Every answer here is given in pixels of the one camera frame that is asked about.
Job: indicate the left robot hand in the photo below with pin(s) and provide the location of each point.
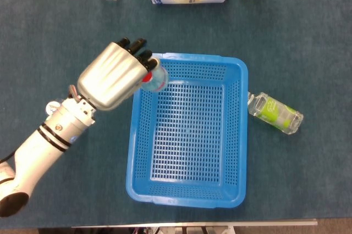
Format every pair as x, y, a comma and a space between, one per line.
110, 77

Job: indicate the red cap water bottle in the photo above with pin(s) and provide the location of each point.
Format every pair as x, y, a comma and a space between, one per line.
158, 80

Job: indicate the clear ribbed white cap bottle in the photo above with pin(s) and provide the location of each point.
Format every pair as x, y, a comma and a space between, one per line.
52, 107

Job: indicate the green label square bottle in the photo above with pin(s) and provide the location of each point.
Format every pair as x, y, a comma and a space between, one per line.
275, 111

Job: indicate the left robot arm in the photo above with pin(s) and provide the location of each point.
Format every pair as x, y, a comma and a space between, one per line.
41, 149

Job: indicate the blue perforated plastic basket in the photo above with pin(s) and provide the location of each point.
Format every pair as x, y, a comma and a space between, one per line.
192, 149

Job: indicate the teal felt table mat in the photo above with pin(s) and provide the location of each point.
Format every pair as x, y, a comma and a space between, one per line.
68, 25

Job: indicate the metal table edge strip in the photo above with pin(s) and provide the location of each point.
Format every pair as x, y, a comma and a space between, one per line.
192, 222

